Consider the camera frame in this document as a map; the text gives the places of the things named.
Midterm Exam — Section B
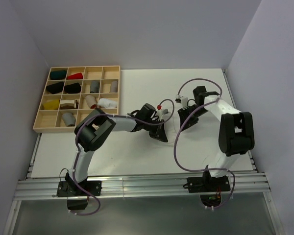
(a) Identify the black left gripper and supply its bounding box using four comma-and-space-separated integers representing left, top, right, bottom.
143, 119, 168, 143

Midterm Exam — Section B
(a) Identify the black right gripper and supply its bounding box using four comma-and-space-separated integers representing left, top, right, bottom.
177, 105, 208, 132

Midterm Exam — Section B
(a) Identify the grey sock with black stripes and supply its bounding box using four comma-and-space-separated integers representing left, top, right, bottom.
62, 112, 76, 127

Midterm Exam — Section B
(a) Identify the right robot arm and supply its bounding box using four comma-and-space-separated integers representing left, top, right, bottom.
175, 86, 255, 192

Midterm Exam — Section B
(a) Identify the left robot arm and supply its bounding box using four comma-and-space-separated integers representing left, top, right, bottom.
66, 103, 168, 195

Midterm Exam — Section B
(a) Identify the light grey rolled sock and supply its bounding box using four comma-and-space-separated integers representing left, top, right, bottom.
110, 81, 118, 93

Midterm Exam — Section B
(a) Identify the beige rolled sock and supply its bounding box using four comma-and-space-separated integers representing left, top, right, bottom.
85, 95, 98, 109

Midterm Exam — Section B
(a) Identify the white brown rolled sock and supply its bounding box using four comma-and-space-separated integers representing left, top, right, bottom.
59, 99, 79, 110

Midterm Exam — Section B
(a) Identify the black rolled sock right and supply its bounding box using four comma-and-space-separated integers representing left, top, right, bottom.
64, 83, 81, 94

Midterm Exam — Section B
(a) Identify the black rolled sock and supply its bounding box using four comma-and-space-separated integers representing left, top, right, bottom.
64, 83, 81, 94
46, 82, 64, 94

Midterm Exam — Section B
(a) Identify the wooden compartment tray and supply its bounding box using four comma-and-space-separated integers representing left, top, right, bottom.
33, 66, 121, 133

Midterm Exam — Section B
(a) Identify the red rolled sock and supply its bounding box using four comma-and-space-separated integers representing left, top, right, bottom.
66, 72, 83, 80

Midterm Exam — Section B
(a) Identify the yellow rolled sock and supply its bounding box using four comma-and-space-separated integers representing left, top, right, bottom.
43, 99, 60, 110

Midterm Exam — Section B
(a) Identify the black rolled sock left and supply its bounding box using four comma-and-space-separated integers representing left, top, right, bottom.
46, 82, 64, 94

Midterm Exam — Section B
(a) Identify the dark green rolled sock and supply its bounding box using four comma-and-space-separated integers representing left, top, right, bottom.
49, 70, 67, 80

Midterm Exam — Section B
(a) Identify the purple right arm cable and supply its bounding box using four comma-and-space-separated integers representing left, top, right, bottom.
173, 77, 237, 211

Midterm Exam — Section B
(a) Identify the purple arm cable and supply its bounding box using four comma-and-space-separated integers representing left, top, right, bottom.
73, 98, 175, 216
173, 77, 237, 211

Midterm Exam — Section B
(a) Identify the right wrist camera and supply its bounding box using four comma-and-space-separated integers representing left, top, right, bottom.
175, 94, 189, 109

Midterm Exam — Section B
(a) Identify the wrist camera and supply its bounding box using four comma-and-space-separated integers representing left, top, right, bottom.
156, 105, 169, 118
175, 94, 189, 109

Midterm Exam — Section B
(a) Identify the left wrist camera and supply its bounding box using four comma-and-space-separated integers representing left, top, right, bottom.
156, 105, 169, 118

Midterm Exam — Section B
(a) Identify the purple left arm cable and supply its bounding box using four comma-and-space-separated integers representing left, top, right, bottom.
73, 98, 175, 216

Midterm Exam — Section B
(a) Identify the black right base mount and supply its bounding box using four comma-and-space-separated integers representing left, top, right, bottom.
183, 176, 231, 193

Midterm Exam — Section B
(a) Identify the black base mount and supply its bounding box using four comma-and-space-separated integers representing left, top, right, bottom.
183, 176, 231, 193
56, 180, 102, 211

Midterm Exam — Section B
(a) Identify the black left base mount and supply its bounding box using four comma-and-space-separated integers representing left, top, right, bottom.
56, 180, 102, 211

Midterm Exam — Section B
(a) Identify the aluminium frame rail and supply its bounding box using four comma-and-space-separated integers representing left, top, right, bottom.
13, 172, 271, 201

